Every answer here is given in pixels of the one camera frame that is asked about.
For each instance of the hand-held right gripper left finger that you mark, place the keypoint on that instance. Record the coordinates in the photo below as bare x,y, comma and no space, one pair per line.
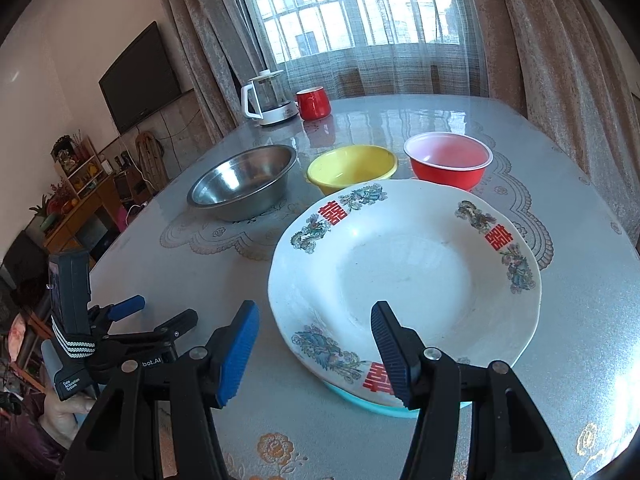
240,355

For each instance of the white patterned plate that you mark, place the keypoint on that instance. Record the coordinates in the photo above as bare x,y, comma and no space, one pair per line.
400,270

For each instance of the teal plate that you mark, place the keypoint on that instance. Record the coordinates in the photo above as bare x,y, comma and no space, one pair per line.
350,401

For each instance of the person's left hand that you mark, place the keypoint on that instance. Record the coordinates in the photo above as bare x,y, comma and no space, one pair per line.
65,417

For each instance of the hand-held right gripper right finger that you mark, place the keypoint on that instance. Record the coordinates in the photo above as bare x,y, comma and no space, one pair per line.
392,355

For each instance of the white glass kettle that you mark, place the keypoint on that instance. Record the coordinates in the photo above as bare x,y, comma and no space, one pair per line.
275,110

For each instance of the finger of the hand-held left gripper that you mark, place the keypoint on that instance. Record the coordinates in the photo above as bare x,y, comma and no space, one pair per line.
125,306
170,325

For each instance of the wooden shelf cabinet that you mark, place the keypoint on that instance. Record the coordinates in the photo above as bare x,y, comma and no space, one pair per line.
75,200

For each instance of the wall television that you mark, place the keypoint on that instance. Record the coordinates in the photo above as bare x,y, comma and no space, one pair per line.
140,77

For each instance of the person's left forearm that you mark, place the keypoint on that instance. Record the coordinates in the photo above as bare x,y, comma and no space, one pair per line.
25,435

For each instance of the barred window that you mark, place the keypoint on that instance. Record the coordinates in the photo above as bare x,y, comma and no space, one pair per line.
350,5

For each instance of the yellow bowl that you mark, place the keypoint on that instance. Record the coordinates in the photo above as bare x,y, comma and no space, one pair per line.
350,169

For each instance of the red plastic bowl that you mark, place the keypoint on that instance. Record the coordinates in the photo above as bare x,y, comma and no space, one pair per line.
445,174

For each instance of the red mug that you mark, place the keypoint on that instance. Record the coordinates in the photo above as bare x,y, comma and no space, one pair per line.
312,105

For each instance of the sheer white curtain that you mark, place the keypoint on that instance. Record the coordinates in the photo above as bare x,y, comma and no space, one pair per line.
400,70

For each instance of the beige curtain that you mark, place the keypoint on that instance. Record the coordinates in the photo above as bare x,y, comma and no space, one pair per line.
560,85
200,50

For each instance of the stainless steel bowl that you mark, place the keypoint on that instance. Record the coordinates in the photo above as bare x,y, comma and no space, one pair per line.
240,185

